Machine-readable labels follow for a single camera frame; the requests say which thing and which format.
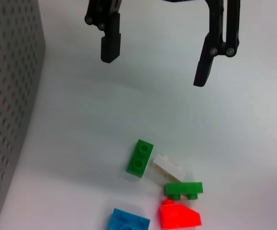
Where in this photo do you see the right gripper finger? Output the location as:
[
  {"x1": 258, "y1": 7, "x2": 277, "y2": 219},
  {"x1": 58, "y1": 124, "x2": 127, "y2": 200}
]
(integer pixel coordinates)
[
  {"x1": 84, "y1": 0, "x2": 122, "y2": 64},
  {"x1": 193, "y1": 0, "x2": 241, "y2": 87}
]

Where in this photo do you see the green stepped building brick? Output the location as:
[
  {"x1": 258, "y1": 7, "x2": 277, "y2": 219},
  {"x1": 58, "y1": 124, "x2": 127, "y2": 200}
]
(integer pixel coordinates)
[{"x1": 163, "y1": 182, "x2": 204, "y2": 201}]

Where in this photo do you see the blue building brick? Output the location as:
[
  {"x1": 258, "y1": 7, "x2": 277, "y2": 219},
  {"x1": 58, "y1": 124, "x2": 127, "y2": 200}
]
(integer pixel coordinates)
[{"x1": 108, "y1": 207, "x2": 151, "y2": 230}]

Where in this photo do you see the orange-red sloped building brick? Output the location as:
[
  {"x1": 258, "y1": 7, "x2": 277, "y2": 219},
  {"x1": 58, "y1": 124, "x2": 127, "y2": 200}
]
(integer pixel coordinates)
[{"x1": 159, "y1": 199, "x2": 202, "y2": 230}]

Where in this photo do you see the grey-green perforated storage bin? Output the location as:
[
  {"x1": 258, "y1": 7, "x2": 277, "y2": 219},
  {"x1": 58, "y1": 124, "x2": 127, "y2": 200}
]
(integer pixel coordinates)
[{"x1": 0, "y1": 0, "x2": 45, "y2": 230}]

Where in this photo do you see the dark green building brick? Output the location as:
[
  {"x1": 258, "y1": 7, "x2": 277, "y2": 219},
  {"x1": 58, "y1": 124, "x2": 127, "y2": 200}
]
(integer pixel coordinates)
[{"x1": 126, "y1": 138, "x2": 155, "y2": 179}]

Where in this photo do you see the white building brick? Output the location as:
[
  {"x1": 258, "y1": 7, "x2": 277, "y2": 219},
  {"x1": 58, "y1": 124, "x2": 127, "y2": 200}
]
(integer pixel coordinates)
[{"x1": 152, "y1": 154, "x2": 187, "y2": 183}]

